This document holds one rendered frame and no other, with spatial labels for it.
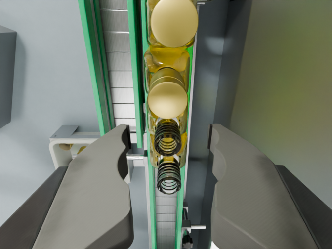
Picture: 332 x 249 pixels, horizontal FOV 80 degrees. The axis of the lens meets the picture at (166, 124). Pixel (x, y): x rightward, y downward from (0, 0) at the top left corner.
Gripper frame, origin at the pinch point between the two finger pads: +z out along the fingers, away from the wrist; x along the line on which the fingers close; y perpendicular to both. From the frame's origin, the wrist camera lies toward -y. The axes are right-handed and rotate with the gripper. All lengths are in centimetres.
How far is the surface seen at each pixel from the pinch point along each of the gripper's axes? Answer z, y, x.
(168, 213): 33, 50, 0
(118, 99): 32.8, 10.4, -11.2
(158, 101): 4.6, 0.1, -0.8
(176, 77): 6.3, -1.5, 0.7
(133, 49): 24.3, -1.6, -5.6
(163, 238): 33, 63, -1
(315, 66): 6.0, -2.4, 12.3
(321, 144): 2.5, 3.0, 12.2
